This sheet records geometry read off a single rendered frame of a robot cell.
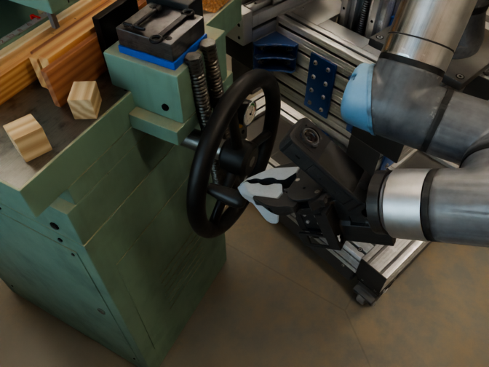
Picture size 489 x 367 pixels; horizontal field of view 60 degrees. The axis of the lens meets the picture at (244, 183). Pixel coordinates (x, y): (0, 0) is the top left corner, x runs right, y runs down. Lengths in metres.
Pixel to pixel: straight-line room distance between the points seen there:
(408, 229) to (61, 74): 0.52
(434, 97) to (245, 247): 1.14
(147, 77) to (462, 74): 0.61
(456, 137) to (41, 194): 0.52
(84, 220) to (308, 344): 0.89
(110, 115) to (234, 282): 0.93
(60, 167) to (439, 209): 0.48
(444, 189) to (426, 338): 1.10
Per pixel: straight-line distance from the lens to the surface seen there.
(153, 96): 0.68
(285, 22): 1.24
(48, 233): 0.83
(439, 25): 0.51
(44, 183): 0.64
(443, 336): 1.54
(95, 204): 0.74
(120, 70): 0.70
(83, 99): 0.66
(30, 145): 0.63
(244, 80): 0.62
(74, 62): 0.71
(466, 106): 0.51
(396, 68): 0.51
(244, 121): 0.99
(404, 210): 0.45
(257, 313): 1.44
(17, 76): 0.77
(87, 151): 0.67
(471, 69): 0.99
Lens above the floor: 1.32
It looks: 50 degrees down
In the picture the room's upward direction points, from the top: straight up
